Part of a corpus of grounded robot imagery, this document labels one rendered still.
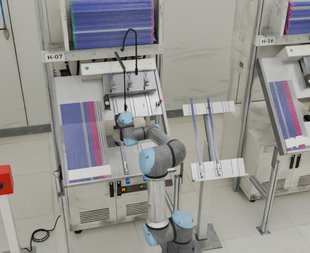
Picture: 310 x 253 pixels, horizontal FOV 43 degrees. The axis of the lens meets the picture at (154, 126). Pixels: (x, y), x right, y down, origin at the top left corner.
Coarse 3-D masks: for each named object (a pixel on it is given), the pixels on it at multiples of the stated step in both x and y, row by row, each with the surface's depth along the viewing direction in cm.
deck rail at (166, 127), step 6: (156, 72) 269; (156, 78) 267; (162, 96) 264; (162, 102) 262; (162, 108) 261; (162, 114) 262; (162, 120) 264; (168, 126) 258; (168, 132) 257; (174, 168) 250
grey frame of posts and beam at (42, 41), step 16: (48, 48) 248; (128, 48) 254; (144, 48) 257; (160, 48) 260; (48, 64) 249; (160, 64) 269; (48, 80) 255; (160, 80) 275; (48, 96) 259; (176, 176) 257; (64, 192) 242; (176, 192) 261; (64, 208) 244; (176, 208) 268; (64, 224) 250; (64, 240) 256
